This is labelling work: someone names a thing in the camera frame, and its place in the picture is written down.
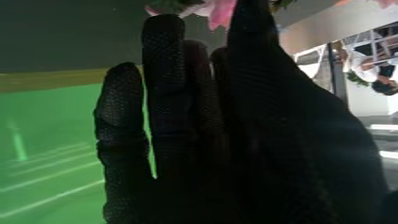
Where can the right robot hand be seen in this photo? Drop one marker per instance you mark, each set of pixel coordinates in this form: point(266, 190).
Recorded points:
point(238, 150)

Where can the large pink flower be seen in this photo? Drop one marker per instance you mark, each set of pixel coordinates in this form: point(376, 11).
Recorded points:
point(222, 15)

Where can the person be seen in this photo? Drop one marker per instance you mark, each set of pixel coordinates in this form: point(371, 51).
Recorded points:
point(374, 75)

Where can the green sprig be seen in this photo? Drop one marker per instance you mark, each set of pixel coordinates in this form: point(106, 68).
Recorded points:
point(170, 4)

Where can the dark mat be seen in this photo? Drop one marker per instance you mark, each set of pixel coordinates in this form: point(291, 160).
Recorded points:
point(60, 33)

